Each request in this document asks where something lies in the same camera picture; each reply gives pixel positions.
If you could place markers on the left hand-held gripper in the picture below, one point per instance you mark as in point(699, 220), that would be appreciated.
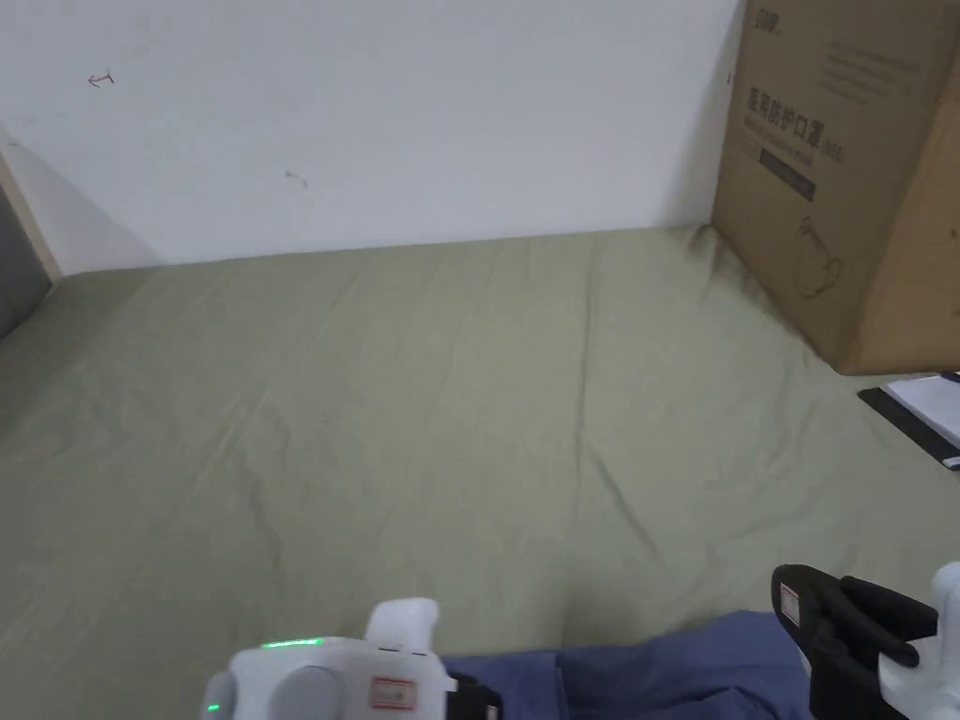
point(315, 679)

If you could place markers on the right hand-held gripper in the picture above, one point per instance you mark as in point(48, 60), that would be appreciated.
point(934, 660)

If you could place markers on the dark blue shirt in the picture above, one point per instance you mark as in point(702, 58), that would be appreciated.
point(660, 682)

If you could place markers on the black flat case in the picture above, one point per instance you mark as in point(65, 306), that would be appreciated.
point(904, 427)

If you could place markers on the bed with pale green sheet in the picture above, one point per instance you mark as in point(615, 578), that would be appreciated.
point(375, 420)

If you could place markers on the white paper sheet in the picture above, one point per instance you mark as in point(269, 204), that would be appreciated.
point(934, 401)

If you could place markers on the brown cardboard carton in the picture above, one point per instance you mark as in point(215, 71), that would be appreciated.
point(847, 187)

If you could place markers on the grey padded headboard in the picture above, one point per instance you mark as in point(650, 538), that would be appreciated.
point(16, 262)

